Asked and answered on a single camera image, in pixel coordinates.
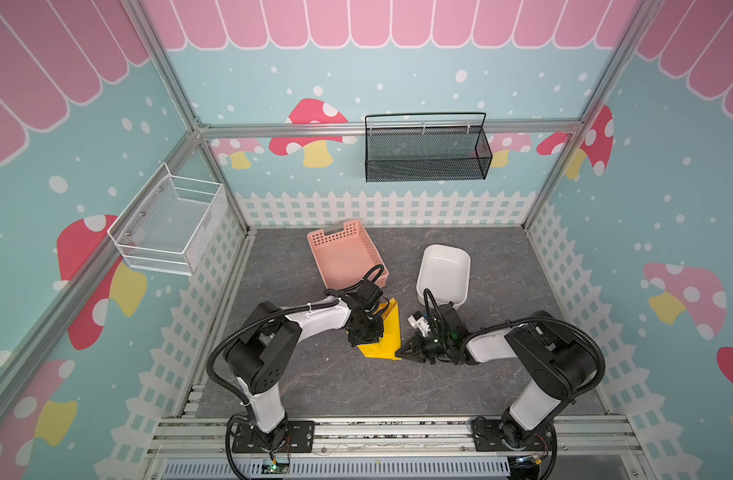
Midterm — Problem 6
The yellow paper napkin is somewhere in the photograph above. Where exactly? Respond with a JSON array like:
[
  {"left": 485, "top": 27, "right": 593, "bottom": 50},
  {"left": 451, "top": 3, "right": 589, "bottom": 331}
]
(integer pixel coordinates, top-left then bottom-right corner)
[{"left": 358, "top": 298, "right": 402, "bottom": 361}]

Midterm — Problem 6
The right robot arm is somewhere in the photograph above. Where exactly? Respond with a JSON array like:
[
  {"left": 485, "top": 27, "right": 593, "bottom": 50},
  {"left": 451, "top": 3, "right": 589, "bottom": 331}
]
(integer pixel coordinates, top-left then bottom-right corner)
[{"left": 396, "top": 305, "right": 606, "bottom": 451}]

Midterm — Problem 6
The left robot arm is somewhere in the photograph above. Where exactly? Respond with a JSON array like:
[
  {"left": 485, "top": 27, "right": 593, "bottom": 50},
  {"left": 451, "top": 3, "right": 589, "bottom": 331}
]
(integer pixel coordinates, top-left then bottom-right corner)
[{"left": 206, "top": 264, "right": 388, "bottom": 455}]

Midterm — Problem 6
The white plastic tray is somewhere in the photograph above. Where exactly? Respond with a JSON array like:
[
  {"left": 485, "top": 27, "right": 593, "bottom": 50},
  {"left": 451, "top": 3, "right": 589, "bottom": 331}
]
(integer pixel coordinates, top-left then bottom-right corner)
[{"left": 416, "top": 244, "right": 472, "bottom": 309}]

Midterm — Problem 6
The pink perforated basket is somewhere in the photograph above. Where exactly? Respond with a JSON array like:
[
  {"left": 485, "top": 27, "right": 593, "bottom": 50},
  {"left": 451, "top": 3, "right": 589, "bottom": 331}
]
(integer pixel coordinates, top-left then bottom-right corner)
[{"left": 306, "top": 220, "right": 389, "bottom": 290}]

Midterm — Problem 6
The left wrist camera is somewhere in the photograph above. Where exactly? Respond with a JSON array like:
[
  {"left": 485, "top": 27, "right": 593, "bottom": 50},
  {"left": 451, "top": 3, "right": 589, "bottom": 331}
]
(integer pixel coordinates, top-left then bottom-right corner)
[{"left": 354, "top": 280, "right": 383, "bottom": 306}]

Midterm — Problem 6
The black wire wall basket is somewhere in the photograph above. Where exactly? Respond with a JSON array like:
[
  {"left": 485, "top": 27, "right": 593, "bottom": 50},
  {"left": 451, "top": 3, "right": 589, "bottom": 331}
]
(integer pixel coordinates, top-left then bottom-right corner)
[{"left": 364, "top": 112, "right": 494, "bottom": 183}]

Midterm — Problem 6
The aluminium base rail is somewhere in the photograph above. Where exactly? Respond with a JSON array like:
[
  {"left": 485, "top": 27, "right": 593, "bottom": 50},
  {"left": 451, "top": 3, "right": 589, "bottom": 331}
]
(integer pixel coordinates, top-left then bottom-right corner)
[{"left": 138, "top": 415, "right": 656, "bottom": 479}]

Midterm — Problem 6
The white wire wall basket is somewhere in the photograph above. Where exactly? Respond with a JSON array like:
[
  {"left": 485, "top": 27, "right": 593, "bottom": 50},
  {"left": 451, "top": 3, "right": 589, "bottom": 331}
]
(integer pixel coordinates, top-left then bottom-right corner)
[{"left": 108, "top": 164, "right": 228, "bottom": 276}]

